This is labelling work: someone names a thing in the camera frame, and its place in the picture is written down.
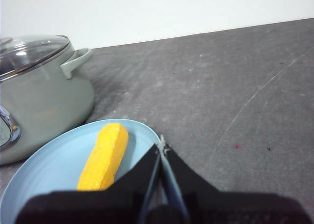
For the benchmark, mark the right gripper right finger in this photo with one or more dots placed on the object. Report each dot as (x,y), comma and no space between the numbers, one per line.
(233,209)

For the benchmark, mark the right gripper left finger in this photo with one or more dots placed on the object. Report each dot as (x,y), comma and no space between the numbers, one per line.
(98,206)

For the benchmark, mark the yellow corn cob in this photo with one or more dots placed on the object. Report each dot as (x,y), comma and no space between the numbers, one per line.
(105,157)

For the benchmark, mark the glass lid with green knob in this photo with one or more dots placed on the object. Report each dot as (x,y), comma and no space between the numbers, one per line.
(32,52)

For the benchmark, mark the light blue round plate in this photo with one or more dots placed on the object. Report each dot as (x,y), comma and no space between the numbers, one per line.
(54,165)

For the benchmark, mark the sage green electric steamer pot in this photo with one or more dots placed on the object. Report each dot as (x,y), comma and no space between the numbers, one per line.
(49,106)

